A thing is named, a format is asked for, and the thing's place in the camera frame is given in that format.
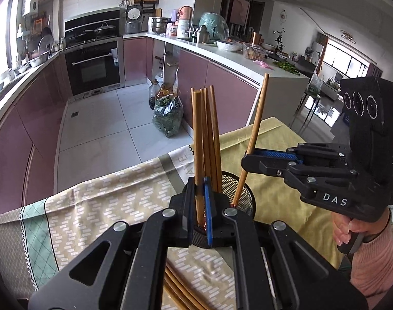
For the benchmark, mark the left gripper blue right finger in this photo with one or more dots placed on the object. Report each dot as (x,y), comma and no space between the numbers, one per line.
(218,230)

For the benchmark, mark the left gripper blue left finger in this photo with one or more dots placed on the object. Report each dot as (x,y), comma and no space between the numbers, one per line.
(183,225)

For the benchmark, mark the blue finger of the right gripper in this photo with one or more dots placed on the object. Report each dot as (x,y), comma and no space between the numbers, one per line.
(266,165)
(283,155)

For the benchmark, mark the wooden chopstick red end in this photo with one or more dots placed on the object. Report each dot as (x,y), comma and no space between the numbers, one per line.
(206,136)
(176,294)
(197,301)
(198,156)
(216,137)
(253,138)
(195,134)

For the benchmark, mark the pink sleeved right forearm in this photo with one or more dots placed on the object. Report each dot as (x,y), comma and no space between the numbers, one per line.
(372,269)

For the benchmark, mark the right hand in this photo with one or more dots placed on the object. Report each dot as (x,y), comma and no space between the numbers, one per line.
(343,226)

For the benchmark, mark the yellow cloth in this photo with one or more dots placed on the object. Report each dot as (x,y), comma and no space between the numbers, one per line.
(274,199)

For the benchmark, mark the bag of green vegetables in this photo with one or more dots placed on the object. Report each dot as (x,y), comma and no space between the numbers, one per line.
(168,113)

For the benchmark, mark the plastic oil bottle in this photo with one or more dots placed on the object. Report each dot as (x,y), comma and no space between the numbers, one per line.
(153,90)

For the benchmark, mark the green bag on counter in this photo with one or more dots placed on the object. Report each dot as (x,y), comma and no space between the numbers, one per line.
(216,26)

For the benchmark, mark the black built-in oven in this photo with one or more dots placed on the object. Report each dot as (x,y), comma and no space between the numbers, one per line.
(95,65)

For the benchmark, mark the patterned beige green cloth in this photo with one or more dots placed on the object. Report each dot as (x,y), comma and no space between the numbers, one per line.
(38,240)

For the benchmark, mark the pink thermos jug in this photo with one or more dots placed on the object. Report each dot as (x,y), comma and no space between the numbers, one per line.
(186,13)

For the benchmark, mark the steel stock pot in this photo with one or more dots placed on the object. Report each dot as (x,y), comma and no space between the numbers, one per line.
(159,25)

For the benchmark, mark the black wok with lid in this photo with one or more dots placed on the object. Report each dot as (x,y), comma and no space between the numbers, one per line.
(104,30)

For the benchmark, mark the white rice cooker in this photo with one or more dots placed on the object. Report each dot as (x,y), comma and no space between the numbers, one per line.
(133,19)

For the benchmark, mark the black range hood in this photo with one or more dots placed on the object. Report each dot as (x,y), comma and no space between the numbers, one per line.
(74,27)

